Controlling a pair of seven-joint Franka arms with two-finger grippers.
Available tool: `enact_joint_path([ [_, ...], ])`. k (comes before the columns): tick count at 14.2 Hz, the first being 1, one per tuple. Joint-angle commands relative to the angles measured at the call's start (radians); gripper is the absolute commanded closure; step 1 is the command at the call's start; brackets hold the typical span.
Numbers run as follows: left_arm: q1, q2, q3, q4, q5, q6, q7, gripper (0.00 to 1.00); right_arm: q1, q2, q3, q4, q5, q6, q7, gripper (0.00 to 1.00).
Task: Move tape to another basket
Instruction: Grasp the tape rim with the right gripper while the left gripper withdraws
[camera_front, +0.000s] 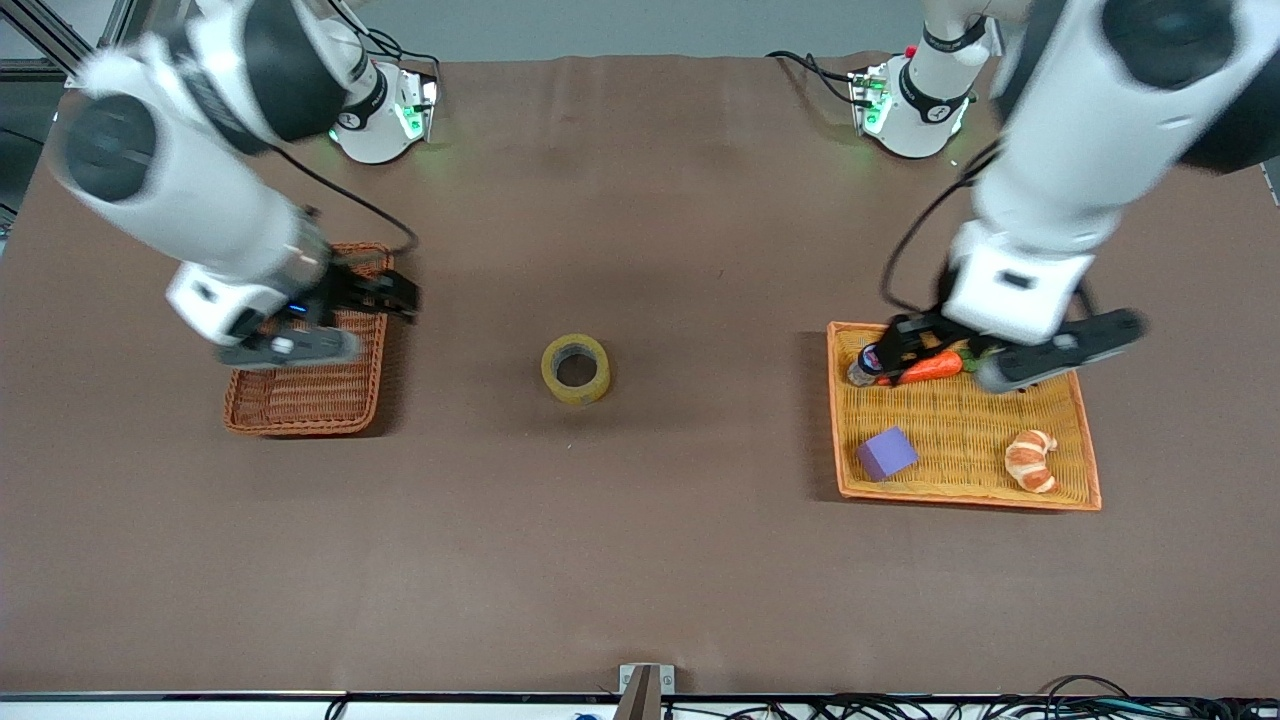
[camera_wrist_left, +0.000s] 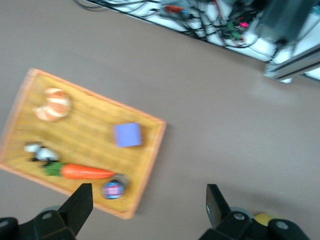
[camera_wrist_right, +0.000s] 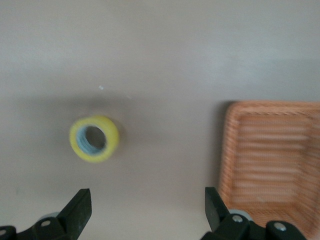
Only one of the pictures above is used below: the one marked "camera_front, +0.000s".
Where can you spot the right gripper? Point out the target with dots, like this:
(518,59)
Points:
(352,288)

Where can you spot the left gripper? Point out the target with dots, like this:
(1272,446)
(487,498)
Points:
(917,335)

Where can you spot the yellow tape roll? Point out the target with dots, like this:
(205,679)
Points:
(597,386)

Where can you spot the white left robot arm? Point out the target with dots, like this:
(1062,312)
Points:
(1080,130)

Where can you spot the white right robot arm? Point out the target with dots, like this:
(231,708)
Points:
(200,200)

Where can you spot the large orange wicker basket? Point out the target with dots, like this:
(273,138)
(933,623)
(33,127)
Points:
(950,425)

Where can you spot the small brown wicker basket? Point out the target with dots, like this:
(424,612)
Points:
(300,400)

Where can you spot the orange toy carrot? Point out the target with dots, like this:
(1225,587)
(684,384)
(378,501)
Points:
(932,367)

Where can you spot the small bottle purple lid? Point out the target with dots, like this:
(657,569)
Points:
(860,374)

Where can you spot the purple foam cube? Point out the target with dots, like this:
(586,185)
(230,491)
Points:
(886,454)

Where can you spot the toy croissant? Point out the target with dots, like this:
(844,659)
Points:
(1030,462)

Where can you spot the green lit base connector box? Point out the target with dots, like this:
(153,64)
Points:
(415,105)
(870,98)

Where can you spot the aluminium frame profile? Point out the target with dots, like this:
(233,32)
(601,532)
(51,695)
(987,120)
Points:
(40,35)

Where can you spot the metal table edge bracket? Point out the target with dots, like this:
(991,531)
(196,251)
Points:
(645,690)

